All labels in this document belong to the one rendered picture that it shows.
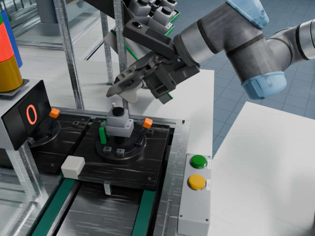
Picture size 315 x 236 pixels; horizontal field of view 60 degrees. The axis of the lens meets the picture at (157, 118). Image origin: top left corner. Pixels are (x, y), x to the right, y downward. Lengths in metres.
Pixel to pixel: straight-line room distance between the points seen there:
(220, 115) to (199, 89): 1.36
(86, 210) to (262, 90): 0.48
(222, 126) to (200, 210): 1.87
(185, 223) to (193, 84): 0.78
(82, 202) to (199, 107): 0.62
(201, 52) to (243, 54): 0.08
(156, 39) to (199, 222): 0.39
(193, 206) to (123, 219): 0.17
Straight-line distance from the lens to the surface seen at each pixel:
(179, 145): 0.79
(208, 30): 0.53
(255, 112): 1.15
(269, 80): 0.53
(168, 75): 0.59
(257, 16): 0.53
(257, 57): 0.53
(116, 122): 0.69
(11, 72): 0.49
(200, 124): 1.03
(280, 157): 0.98
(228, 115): 2.62
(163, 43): 0.56
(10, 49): 0.48
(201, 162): 0.73
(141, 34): 0.56
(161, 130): 0.82
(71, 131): 0.85
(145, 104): 1.13
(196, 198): 0.67
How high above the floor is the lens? 1.49
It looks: 36 degrees down
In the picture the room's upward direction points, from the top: straight up
